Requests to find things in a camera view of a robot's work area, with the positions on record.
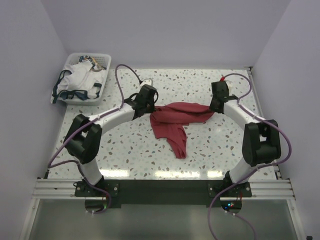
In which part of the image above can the white tank top navy trim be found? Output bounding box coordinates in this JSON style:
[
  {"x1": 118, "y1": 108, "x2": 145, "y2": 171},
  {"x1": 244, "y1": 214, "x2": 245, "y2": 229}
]
[{"x1": 50, "y1": 62, "x2": 106, "y2": 104}]

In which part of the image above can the patterned tank top in basket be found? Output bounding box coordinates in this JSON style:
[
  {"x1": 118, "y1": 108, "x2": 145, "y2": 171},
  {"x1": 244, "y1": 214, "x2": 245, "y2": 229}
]
[{"x1": 78, "y1": 55, "x2": 101, "y2": 69}]

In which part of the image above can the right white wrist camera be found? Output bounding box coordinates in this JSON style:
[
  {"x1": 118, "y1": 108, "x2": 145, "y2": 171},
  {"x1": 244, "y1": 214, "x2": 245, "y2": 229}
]
[{"x1": 219, "y1": 76, "x2": 234, "y2": 91}]

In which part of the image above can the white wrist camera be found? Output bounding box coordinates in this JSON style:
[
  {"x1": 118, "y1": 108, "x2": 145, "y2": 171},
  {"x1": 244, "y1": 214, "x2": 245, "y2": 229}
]
[
  {"x1": 140, "y1": 78, "x2": 153, "y2": 86},
  {"x1": 219, "y1": 76, "x2": 234, "y2": 91}
]

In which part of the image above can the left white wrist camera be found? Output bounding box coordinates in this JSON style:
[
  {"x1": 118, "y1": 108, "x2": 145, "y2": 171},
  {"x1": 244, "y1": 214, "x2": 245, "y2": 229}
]
[{"x1": 140, "y1": 78, "x2": 153, "y2": 86}]

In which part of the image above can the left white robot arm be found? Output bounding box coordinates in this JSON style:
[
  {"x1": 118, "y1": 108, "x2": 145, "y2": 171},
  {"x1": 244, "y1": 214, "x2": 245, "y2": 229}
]
[{"x1": 63, "y1": 84, "x2": 159, "y2": 196}]

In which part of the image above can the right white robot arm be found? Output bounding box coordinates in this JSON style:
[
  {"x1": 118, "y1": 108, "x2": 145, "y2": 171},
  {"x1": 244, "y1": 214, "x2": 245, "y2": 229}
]
[{"x1": 209, "y1": 81, "x2": 281, "y2": 197}]

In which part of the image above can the white plastic basket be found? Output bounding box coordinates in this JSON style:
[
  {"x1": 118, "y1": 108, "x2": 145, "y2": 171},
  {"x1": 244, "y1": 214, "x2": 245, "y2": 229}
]
[{"x1": 50, "y1": 52, "x2": 112, "y2": 106}]

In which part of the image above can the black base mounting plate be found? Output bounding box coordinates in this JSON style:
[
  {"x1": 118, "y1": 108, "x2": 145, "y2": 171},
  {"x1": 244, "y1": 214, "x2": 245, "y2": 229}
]
[{"x1": 74, "y1": 178, "x2": 252, "y2": 210}]

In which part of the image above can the aluminium front rail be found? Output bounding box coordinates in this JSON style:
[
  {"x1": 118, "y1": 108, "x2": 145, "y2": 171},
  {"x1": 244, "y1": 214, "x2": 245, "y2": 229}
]
[{"x1": 32, "y1": 179, "x2": 78, "y2": 200}]

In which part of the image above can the red tank top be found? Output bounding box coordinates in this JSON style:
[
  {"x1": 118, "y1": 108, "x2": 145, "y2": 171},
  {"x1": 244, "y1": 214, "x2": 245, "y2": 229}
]
[{"x1": 149, "y1": 102, "x2": 214, "y2": 159}]

